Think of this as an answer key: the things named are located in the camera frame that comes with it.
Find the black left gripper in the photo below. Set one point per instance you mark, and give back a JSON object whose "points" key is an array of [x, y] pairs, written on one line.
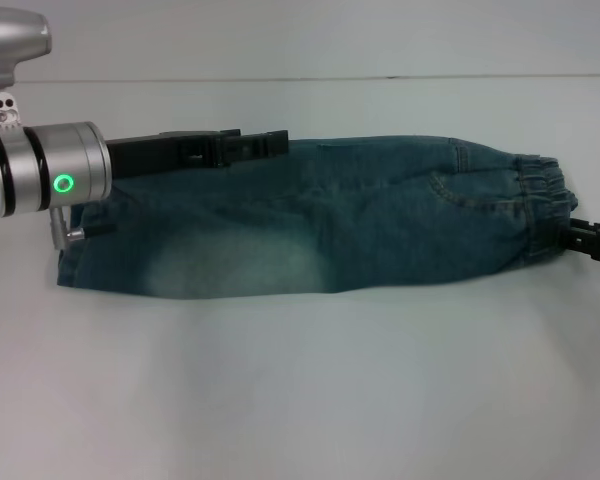
{"points": [[145, 155]]}

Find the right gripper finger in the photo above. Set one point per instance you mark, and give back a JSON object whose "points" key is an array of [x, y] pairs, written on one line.
{"points": [[592, 242]]}

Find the blue denim shorts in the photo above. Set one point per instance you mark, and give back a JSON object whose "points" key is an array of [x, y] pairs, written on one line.
{"points": [[355, 225]]}

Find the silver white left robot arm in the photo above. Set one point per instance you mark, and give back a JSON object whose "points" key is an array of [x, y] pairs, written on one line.
{"points": [[40, 170]]}

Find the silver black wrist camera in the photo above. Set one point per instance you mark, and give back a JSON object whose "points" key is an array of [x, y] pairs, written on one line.
{"points": [[15, 45]]}

